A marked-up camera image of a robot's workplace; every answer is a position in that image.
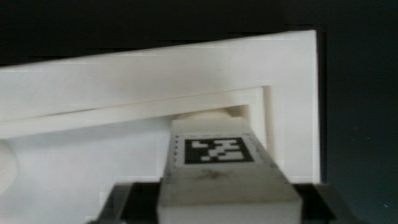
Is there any white table leg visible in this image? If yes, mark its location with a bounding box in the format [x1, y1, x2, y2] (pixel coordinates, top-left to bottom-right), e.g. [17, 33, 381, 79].
[157, 118, 303, 224]

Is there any white square table top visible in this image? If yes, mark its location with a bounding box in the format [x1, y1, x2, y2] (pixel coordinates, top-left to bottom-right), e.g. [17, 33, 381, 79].
[0, 88, 264, 224]

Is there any white U-shaped obstacle fence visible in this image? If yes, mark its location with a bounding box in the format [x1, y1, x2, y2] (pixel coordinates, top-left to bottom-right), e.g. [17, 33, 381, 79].
[0, 30, 322, 183]

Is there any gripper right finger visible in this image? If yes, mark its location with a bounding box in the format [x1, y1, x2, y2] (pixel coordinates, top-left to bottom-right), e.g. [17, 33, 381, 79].
[294, 183, 356, 224]

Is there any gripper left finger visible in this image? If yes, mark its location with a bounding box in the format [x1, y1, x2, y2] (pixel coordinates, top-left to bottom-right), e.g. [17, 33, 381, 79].
[88, 182, 161, 224]

